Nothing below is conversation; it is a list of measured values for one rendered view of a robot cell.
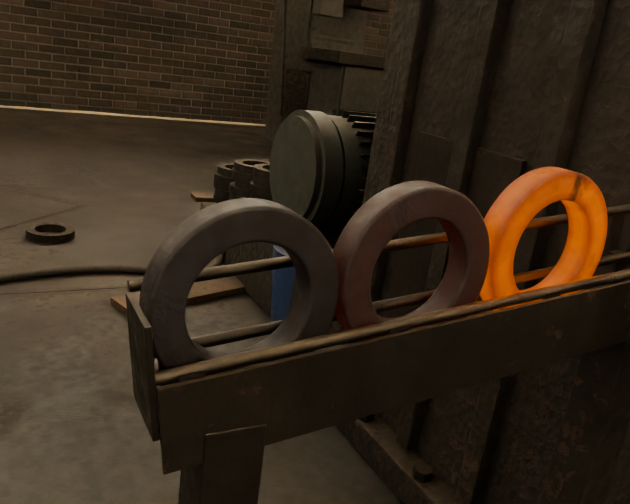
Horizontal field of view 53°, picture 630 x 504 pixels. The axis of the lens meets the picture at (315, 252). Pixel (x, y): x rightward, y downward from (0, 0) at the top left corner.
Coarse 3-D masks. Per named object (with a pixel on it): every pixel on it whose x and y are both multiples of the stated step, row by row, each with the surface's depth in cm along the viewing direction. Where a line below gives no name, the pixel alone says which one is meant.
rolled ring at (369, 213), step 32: (384, 192) 61; (416, 192) 60; (448, 192) 62; (352, 224) 61; (384, 224) 60; (448, 224) 64; (480, 224) 65; (352, 256) 59; (448, 256) 69; (480, 256) 67; (352, 288) 60; (448, 288) 69; (480, 288) 69; (352, 320) 62; (384, 320) 66; (448, 320) 68
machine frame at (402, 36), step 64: (448, 0) 123; (512, 0) 108; (576, 0) 94; (384, 64) 143; (448, 64) 124; (512, 64) 109; (576, 64) 94; (384, 128) 143; (448, 128) 124; (512, 128) 109; (576, 128) 98; (384, 256) 143; (512, 384) 111; (384, 448) 137; (448, 448) 127; (512, 448) 111
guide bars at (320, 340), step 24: (552, 288) 71; (576, 288) 73; (432, 312) 64; (456, 312) 65; (480, 312) 67; (336, 336) 59; (360, 336) 60; (216, 360) 54; (240, 360) 55; (264, 360) 56
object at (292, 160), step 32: (288, 128) 203; (320, 128) 190; (352, 128) 198; (288, 160) 204; (320, 160) 189; (352, 160) 193; (288, 192) 205; (320, 192) 190; (352, 192) 195; (320, 224) 200; (256, 256) 218; (256, 288) 219
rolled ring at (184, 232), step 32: (192, 224) 52; (224, 224) 52; (256, 224) 54; (288, 224) 55; (160, 256) 52; (192, 256) 52; (320, 256) 58; (160, 288) 51; (320, 288) 59; (160, 320) 52; (288, 320) 61; (320, 320) 60; (160, 352) 53; (192, 352) 55; (224, 352) 60
